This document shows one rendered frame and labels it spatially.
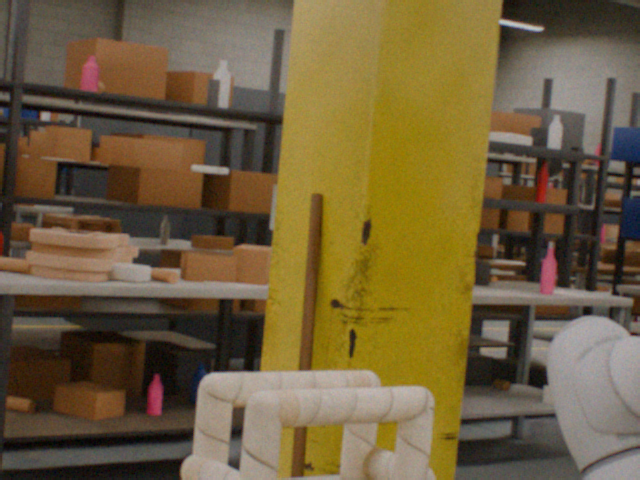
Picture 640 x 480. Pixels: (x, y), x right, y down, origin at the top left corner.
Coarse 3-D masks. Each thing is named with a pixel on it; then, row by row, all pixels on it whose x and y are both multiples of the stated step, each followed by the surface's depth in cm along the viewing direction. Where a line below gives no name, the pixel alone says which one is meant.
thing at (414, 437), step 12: (432, 408) 114; (420, 420) 113; (432, 420) 114; (408, 432) 114; (420, 432) 114; (396, 444) 115; (408, 444) 114; (420, 444) 114; (396, 456) 115; (408, 456) 114; (420, 456) 114; (396, 468) 115; (408, 468) 114; (420, 468) 114
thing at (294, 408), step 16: (256, 400) 104; (272, 400) 104; (288, 400) 105; (304, 400) 106; (320, 400) 107; (336, 400) 108; (352, 400) 109; (368, 400) 110; (384, 400) 111; (400, 400) 112; (416, 400) 113; (432, 400) 114; (288, 416) 105; (304, 416) 106; (320, 416) 107; (336, 416) 108; (352, 416) 109; (368, 416) 110; (384, 416) 111; (400, 416) 112; (416, 416) 113
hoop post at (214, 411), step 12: (204, 396) 111; (216, 396) 111; (204, 408) 111; (216, 408) 111; (228, 408) 111; (204, 420) 111; (216, 420) 111; (228, 420) 111; (204, 432) 111; (216, 432) 111; (228, 432) 112; (204, 444) 111; (216, 444) 111; (228, 444) 112; (204, 456) 111; (216, 456) 111
